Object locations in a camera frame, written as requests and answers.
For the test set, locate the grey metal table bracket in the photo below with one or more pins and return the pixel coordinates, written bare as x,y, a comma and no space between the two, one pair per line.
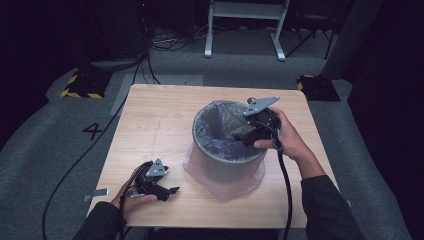
96,193

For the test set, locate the grey pillar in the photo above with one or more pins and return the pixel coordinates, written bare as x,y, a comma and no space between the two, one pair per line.
350,40

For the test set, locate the black yellow striped base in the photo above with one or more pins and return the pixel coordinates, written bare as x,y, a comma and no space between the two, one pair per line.
318,88
85,85

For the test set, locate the person's left hand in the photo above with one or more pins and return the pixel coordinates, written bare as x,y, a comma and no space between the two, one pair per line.
128,200

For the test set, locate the purple plastic trash bag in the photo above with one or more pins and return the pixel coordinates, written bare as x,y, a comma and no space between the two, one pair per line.
223,186

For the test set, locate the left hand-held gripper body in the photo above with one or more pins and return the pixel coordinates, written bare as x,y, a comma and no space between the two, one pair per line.
150,183

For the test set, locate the black tripod stand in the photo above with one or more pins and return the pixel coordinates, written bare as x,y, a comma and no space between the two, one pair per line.
313,33

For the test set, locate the person's right hand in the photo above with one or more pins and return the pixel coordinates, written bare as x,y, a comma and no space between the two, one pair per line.
290,140

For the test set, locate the green plastic trash bin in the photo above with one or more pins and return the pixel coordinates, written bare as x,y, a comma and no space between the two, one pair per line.
220,163

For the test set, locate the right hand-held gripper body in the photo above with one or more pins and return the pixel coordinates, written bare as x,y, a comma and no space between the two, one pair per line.
263,123

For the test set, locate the white metal stand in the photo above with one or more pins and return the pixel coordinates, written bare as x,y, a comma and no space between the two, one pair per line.
246,10

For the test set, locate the dark round knob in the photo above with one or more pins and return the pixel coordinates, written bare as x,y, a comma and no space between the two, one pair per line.
250,99

